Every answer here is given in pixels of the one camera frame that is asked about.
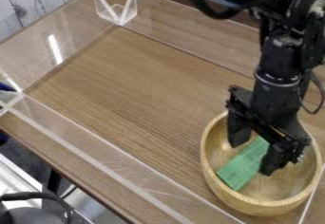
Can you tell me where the brown wooden bowl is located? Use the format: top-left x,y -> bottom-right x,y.
201,113 -> 323,216

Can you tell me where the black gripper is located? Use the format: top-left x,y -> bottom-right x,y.
227,72 -> 312,177

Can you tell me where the clear acrylic barrier wall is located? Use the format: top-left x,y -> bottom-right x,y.
0,0 -> 325,224

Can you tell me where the green rectangular block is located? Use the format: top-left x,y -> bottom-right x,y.
216,137 -> 269,191

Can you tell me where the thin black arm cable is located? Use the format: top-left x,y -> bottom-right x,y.
298,72 -> 325,116

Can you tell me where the clear acrylic corner bracket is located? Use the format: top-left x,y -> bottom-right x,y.
94,0 -> 138,26

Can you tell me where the black cable bottom left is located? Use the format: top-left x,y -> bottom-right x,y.
0,191 -> 74,224

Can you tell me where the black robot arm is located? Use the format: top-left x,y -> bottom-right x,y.
191,0 -> 325,176

